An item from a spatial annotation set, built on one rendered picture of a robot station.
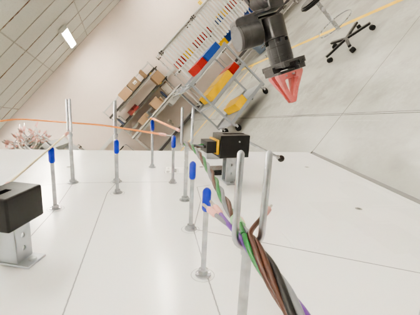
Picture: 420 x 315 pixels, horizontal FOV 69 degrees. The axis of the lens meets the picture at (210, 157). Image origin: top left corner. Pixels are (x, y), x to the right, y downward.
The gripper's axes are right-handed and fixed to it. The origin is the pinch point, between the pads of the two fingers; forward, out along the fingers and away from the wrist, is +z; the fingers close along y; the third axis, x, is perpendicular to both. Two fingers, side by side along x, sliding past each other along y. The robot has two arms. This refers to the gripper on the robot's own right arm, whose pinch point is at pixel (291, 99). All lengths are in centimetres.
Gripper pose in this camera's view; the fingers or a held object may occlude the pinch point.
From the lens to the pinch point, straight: 79.6
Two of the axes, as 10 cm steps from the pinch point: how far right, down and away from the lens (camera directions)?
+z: 3.1, 9.3, 2.0
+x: 9.1, -3.5, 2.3
